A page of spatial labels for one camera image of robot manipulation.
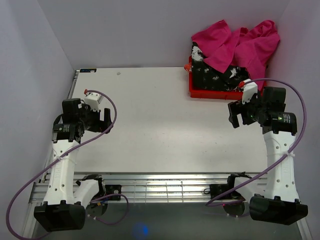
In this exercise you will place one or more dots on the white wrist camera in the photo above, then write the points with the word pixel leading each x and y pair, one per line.
pixel 93 100
pixel 248 88

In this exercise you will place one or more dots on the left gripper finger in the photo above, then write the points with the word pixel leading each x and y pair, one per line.
pixel 107 117
pixel 106 130

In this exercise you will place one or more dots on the black white patterned garment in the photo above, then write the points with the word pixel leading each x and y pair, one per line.
pixel 205 77

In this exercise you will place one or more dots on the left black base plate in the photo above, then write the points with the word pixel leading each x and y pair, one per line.
pixel 113 189

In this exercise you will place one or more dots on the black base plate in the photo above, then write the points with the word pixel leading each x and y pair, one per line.
pixel 113 189
pixel 216 189

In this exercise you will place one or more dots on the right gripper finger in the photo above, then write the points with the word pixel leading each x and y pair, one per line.
pixel 234 109
pixel 246 118

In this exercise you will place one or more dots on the red plastic bin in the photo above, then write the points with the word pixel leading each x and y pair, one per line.
pixel 209 94

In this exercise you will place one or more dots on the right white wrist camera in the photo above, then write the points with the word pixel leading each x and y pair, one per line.
pixel 248 88

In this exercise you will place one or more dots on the pink trousers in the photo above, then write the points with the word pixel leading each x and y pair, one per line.
pixel 250 49

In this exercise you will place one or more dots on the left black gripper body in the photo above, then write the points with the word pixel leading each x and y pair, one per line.
pixel 91 117

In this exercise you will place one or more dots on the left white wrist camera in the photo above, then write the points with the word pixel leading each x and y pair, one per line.
pixel 93 100

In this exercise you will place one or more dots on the black label sticker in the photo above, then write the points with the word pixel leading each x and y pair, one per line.
pixel 88 70

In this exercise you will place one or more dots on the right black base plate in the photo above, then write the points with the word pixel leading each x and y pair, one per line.
pixel 216 189

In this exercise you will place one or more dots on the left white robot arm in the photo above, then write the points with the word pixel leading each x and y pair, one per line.
pixel 64 208

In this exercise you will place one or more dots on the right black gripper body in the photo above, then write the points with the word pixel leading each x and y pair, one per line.
pixel 256 106

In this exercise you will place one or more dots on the aluminium frame rail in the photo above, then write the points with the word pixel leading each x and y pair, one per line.
pixel 147 188

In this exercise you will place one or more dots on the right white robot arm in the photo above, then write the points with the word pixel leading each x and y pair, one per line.
pixel 279 203

